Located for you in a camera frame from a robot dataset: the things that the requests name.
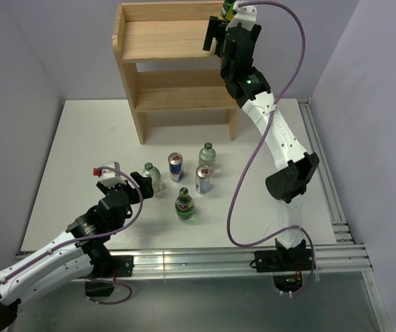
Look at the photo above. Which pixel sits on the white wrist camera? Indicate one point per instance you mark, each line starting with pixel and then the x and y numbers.
pixel 244 15
pixel 107 177

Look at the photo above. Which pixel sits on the wooden two-tier shelf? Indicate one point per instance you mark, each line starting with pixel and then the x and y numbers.
pixel 159 54

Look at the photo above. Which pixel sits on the blue Red Bull can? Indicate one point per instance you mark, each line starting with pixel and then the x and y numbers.
pixel 175 162

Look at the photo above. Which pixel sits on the aluminium frame rail right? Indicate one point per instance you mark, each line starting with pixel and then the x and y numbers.
pixel 338 219

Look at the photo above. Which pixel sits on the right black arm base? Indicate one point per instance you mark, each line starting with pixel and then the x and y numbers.
pixel 286 266

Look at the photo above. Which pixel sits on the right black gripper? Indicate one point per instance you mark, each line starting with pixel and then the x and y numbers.
pixel 216 29

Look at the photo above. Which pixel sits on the green bottle red label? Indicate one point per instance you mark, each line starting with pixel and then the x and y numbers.
pixel 184 204

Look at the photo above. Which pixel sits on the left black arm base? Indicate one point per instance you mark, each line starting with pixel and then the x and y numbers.
pixel 101 282

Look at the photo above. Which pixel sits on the green bottle yellow label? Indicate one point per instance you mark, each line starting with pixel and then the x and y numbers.
pixel 227 11

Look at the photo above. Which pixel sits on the silver Red Bull can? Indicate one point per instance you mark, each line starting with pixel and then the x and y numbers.
pixel 202 182

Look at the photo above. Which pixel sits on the aluminium frame rail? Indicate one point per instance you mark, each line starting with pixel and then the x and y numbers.
pixel 233 262
pixel 338 219

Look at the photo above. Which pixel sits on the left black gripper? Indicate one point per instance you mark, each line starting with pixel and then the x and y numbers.
pixel 145 184

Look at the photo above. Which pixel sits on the clear bottle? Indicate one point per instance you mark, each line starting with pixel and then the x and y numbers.
pixel 150 171
pixel 207 156

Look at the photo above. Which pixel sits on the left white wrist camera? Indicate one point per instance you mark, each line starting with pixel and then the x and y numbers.
pixel 107 177

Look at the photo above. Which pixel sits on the aluminium frame rail front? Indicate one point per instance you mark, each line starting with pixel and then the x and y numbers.
pixel 233 262

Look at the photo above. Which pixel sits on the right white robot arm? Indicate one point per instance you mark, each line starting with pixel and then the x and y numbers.
pixel 294 165

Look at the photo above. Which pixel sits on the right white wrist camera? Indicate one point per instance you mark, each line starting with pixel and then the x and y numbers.
pixel 244 15

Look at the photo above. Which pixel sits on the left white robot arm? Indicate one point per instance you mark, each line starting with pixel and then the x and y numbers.
pixel 79 251

